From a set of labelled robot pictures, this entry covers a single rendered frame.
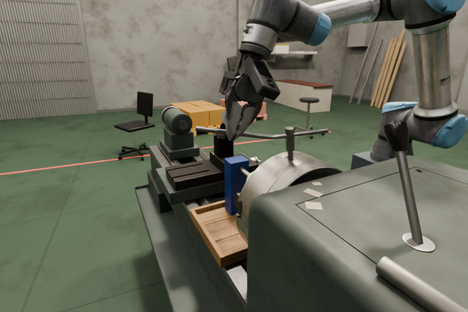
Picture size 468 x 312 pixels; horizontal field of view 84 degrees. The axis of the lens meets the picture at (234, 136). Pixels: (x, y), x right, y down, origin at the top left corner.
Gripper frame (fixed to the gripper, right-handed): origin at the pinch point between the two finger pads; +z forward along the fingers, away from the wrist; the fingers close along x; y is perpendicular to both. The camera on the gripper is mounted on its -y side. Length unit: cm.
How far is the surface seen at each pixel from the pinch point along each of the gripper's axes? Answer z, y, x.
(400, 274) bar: 4.2, -39.2, -0.9
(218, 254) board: 39.0, 11.0, -13.8
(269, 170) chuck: 6.5, -0.2, -12.8
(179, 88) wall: 8, 733, -205
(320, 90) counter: -100, 482, -506
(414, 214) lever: -0.3, -34.6, -10.0
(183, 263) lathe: 74, 51, -25
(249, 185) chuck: 11.9, 1.7, -9.9
